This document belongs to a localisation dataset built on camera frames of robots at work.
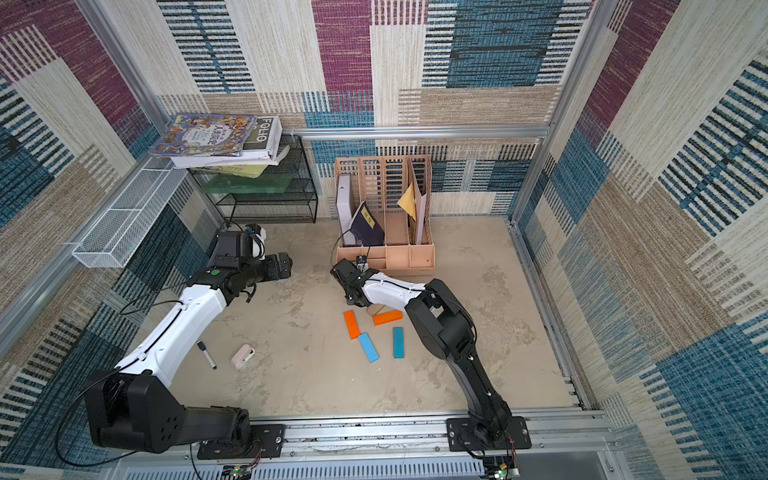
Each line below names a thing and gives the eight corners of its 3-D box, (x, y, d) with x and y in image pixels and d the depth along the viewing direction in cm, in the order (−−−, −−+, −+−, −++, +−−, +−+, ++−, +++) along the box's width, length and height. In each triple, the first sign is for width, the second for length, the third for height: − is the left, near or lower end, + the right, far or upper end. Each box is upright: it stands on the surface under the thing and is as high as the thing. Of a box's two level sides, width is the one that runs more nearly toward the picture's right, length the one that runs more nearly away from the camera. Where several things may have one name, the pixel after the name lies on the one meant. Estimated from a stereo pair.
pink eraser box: (232, 364, 88) (227, 360, 85) (250, 346, 91) (246, 341, 88) (239, 370, 87) (234, 366, 84) (257, 352, 90) (252, 347, 87)
